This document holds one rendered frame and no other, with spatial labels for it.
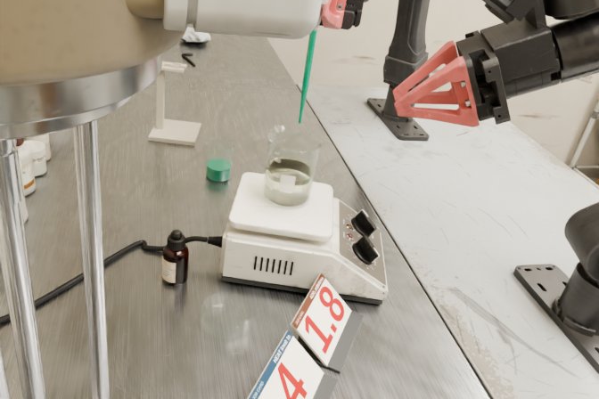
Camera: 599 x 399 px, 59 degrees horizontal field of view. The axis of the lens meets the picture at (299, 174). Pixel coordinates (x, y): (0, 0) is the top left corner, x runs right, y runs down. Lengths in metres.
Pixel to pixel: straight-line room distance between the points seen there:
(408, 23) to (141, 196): 0.58
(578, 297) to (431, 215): 0.25
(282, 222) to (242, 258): 0.06
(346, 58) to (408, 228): 1.46
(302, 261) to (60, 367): 0.27
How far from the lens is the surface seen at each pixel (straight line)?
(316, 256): 0.61
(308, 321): 0.58
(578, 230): 0.69
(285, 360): 0.54
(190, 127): 0.99
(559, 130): 2.91
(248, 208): 0.63
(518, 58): 0.54
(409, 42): 1.07
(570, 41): 0.56
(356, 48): 2.21
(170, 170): 0.87
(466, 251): 0.81
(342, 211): 0.70
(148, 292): 0.64
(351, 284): 0.64
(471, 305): 0.72
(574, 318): 0.74
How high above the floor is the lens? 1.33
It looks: 29 degrees down
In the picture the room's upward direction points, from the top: 9 degrees clockwise
